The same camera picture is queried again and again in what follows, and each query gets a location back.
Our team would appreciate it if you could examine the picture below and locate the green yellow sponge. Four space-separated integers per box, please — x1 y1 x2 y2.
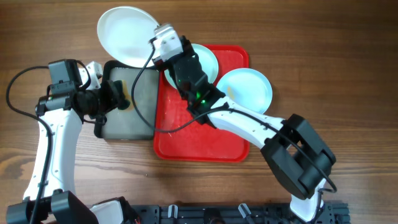
114 80 132 111

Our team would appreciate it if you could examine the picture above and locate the light blue plate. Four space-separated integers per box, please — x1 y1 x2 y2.
216 68 273 114

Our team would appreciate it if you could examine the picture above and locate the white plate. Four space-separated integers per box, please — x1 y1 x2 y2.
97 6 159 68

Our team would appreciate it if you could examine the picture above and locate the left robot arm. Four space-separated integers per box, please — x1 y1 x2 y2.
6 81 127 223

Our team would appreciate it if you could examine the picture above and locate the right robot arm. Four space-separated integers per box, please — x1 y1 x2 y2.
150 36 337 222

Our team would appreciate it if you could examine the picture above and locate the black water tray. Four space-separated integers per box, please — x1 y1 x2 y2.
94 60 160 140

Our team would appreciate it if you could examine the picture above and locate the red plastic tray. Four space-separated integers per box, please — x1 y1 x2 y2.
154 45 250 162

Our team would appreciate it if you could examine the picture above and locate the mint plate back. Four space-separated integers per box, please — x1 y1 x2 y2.
165 44 218 89

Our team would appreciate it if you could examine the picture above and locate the black base frame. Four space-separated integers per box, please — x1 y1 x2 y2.
132 202 351 224

